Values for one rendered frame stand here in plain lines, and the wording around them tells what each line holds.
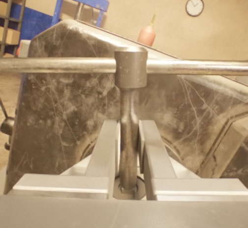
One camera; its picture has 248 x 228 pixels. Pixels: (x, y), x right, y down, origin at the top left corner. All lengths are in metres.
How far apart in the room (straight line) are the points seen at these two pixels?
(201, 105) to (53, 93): 0.26
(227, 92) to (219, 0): 3.64
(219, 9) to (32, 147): 3.79
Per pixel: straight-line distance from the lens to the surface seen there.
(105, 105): 0.32
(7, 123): 0.52
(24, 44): 0.40
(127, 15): 3.65
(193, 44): 3.74
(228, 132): 0.36
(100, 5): 3.21
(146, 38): 0.73
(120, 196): 0.18
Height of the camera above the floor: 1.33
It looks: 18 degrees down
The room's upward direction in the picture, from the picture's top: 21 degrees clockwise
